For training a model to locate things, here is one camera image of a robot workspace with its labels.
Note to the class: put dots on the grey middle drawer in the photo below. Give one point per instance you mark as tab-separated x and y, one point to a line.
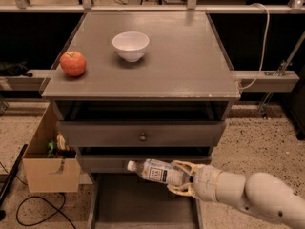
118	163

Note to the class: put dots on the grey open bottom drawer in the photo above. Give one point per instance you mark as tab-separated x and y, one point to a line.
128	202

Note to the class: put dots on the metal frame rail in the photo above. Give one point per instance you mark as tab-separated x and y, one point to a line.
230	9

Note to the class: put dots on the red apple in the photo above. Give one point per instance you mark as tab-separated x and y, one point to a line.
73	63

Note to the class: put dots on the grey drawer cabinet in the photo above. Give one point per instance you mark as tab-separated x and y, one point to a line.
184	77

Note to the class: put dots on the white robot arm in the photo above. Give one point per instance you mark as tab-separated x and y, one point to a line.
260	195

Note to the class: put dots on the black bar on floor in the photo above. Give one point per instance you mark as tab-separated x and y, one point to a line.
7	179

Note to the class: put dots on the clear plastic water bottle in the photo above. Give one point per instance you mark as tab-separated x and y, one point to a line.
159	171

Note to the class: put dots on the grey top drawer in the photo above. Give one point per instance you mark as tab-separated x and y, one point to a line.
100	134

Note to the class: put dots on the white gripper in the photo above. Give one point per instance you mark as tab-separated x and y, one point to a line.
206	179

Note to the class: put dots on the cardboard box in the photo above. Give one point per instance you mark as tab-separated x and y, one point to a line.
49	174

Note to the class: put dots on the white bowl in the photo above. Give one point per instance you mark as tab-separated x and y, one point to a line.
131	45

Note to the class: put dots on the items inside cardboard box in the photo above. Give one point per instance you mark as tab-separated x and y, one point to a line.
58	148

